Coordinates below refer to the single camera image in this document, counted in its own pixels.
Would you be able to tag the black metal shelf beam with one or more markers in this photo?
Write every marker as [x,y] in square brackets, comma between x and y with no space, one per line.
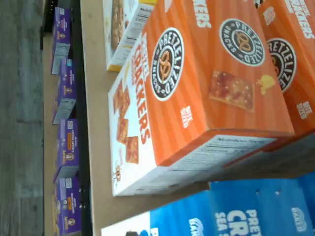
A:
[82,123]

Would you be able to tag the orange pretzel crackers box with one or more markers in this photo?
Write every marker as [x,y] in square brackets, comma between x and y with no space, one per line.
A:
[295,93]
[233,103]

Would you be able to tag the purple snack box orange label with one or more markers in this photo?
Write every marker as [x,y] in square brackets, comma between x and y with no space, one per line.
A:
[70,209]
[69,147]

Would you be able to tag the yellow white granola box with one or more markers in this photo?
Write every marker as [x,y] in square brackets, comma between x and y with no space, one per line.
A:
[115,24]

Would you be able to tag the white snack box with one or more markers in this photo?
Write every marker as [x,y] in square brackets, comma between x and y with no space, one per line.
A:
[123,223]

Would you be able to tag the blue pretzel crisps box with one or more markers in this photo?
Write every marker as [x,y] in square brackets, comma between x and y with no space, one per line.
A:
[246,201]

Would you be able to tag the black metal shelf post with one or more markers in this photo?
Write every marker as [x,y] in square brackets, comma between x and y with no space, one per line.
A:
[50,17]

